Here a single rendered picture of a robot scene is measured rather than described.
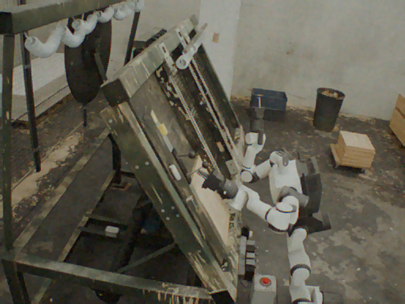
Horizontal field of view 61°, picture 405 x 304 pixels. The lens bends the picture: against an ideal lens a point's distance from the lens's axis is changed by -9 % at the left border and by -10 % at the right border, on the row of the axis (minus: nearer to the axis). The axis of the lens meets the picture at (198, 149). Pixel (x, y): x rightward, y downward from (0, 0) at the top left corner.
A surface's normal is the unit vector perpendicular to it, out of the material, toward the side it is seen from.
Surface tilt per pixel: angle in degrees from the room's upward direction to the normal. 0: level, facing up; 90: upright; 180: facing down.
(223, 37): 90
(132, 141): 90
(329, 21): 90
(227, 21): 90
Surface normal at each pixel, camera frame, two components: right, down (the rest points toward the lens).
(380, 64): -0.16, 0.44
